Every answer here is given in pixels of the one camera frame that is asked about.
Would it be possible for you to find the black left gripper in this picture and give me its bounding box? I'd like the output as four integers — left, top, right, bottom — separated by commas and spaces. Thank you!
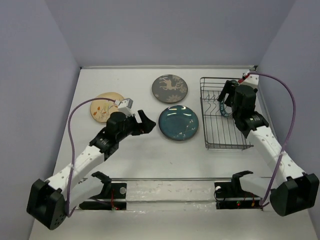
116, 110, 156, 142

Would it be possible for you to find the white plate green text rim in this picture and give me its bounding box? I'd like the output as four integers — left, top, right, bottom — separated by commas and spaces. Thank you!
217, 79, 238, 118

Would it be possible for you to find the dark teal blossom plate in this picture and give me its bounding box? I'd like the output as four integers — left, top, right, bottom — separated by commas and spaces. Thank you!
158, 105, 199, 142

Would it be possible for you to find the grey deer plate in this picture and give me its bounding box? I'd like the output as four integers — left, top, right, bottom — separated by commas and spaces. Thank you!
151, 74, 189, 104

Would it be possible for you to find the beige bird plate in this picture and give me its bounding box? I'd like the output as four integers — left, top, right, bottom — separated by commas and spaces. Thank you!
90, 92, 124, 123

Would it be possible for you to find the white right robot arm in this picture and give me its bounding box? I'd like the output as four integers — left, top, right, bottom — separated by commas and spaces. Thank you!
217, 80, 320, 217

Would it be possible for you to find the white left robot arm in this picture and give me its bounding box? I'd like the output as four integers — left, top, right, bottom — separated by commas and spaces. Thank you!
26, 110, 156, 230

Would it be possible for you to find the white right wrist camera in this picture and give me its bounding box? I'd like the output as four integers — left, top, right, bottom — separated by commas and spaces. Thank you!
237, 71, 259, 89

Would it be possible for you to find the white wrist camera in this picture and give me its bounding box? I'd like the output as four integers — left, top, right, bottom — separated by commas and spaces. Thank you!
237, 71, 259, 89
114, 98, 134, 117

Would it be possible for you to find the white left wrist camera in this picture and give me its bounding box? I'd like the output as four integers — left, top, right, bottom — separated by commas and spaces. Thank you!
114, 98, 134, 117

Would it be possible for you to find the black wire dish rack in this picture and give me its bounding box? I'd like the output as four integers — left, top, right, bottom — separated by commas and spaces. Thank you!
200, 77, 252, 150

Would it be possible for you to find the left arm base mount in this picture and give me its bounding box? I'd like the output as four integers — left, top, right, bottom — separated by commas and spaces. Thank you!
78, 171, 127, 211

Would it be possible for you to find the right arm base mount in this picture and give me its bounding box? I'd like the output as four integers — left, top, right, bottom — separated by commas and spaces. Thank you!
213, 170, 268, 210

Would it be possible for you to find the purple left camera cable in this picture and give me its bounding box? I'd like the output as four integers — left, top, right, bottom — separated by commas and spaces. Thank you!
64, 98, 118, 218

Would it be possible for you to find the purple camera cable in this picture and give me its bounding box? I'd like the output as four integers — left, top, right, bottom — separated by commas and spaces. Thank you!
64, 98, 118, 218
254, 72, 297, 208

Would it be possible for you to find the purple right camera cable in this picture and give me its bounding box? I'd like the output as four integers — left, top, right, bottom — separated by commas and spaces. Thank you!
254, 72, 297, 208

